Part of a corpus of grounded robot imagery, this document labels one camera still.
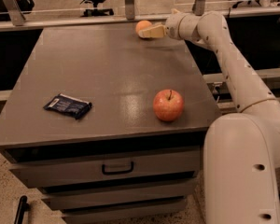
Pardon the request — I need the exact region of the black bar bottom left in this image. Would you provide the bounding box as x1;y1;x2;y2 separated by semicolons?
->
14;195;30;224

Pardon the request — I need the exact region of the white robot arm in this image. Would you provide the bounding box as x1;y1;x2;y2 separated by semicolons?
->
139;10;280;224

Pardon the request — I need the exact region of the grey drawer cabinet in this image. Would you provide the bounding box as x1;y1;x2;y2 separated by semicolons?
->
0;23;220;224

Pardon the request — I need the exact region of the dark blue snack packet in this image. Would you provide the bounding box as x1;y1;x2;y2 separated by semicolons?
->
43;93;92;119

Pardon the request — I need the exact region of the orange fruit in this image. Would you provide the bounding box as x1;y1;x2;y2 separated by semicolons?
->
135;20;152;37

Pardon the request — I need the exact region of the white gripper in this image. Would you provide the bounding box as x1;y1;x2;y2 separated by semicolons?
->
138;8;200;41

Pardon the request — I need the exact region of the black drawer handle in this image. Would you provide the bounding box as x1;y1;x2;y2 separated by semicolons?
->
101;161;134;175

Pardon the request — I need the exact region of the metal rail frame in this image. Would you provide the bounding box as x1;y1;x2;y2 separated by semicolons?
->
0;0;280;33

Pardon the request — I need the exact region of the red apple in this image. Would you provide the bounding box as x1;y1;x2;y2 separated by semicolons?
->
153;90;184;122

